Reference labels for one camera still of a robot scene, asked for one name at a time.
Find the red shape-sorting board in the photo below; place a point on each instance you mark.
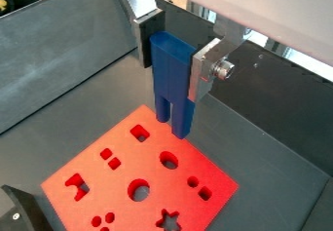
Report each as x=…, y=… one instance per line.
x=136, y=177

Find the dark rear enclosure panel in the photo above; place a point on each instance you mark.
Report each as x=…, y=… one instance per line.
x=283, y=98

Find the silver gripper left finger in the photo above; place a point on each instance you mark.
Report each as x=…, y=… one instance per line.
x=147, y=20

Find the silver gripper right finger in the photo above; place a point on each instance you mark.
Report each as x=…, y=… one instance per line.
x=209, y=61

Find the blue square-circle peg object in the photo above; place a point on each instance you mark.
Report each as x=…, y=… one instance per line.
x=171, y=56

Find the grey left enclosure panel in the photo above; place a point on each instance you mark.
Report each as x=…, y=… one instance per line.
x=55, y=43

